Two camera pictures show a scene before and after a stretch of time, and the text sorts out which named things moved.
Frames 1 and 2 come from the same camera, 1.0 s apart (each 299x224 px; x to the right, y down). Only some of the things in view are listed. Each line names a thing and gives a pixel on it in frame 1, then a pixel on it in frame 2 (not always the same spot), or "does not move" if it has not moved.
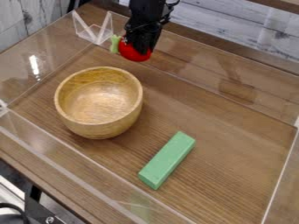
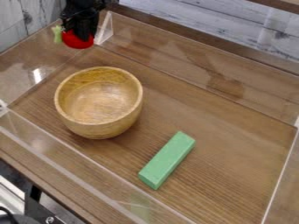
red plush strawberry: x=121 y=46 → x=70 y=38
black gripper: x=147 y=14 → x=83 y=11
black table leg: x=35 y=193 does not move
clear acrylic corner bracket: x=95 y=33 does not move
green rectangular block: x=167 y=159 does not move
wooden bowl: x=99 y=100 does not move
